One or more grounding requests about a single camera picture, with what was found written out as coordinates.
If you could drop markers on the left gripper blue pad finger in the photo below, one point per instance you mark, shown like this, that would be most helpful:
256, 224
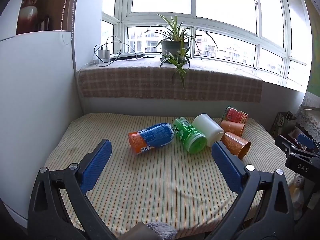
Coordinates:
306, 141

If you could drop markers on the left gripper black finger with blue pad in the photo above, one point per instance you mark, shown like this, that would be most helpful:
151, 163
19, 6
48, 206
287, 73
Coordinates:
263, 206
59, 207

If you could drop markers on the green tea cup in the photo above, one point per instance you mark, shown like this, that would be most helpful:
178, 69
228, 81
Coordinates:
192, 139

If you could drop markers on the orange paper cup near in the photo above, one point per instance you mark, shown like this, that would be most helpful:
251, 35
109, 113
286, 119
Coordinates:
236, 145

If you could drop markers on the orange paper cup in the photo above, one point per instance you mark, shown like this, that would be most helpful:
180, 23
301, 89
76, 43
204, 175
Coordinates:
232, 127
236, 145

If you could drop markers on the orange paper cup far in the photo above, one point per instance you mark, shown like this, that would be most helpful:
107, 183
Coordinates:
232, 127

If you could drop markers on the red green printed cup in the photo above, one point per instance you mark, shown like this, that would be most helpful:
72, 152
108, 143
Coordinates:
233, 115

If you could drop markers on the white plastic cup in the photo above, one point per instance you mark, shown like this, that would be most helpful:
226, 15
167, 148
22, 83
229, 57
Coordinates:
206, 125

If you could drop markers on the white lace cloth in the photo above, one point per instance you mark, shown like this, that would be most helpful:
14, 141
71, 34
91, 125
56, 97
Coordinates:
308, 119

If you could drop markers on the green printed paper bag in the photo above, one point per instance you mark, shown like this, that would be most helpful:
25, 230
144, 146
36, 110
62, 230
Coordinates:
284, 123

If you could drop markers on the striped table cloth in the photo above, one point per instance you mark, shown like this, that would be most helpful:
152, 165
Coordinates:
166, 184

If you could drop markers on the white cabinet panel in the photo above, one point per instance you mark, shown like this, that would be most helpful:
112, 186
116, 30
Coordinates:
38, 102

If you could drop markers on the plaid brown sill cloth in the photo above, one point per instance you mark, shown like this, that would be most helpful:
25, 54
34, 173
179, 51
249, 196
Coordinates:
165, 83

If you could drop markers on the potted spider plant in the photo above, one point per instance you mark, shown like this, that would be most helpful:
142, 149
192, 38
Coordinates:
175, 49

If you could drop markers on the dark flat laptop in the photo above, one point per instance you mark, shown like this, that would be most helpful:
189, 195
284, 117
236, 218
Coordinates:
127, 56

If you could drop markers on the white charger with cables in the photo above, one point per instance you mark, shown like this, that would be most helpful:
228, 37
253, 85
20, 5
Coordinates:
101, 53

